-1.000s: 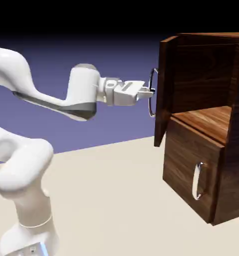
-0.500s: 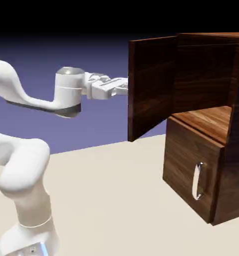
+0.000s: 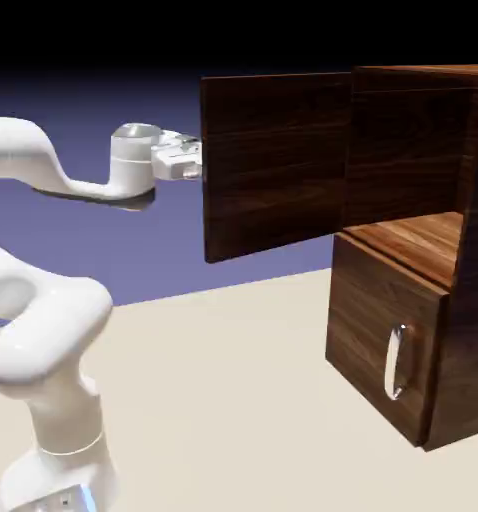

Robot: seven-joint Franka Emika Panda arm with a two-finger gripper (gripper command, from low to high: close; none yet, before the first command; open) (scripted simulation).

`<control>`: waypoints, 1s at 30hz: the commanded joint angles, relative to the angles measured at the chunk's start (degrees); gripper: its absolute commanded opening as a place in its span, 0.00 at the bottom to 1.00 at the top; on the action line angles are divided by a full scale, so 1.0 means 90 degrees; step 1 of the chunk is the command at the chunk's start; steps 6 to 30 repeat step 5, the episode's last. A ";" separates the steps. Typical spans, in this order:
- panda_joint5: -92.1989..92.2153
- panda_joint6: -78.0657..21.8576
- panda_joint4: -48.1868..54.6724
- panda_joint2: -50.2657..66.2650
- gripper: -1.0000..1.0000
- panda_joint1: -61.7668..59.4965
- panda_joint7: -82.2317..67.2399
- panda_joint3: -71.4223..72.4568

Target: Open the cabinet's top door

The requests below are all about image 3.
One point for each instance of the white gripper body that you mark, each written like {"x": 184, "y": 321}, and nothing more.
{"x": 176, "y": 160}

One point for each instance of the dark wood cabinet door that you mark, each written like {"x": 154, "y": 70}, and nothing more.
{"x": 275, "y": 168}

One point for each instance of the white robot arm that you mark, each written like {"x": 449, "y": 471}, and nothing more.
{"x": 43, "y": 320}

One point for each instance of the dark wood cabinet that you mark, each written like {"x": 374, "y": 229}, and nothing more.
{"x": 475, "y": 280}

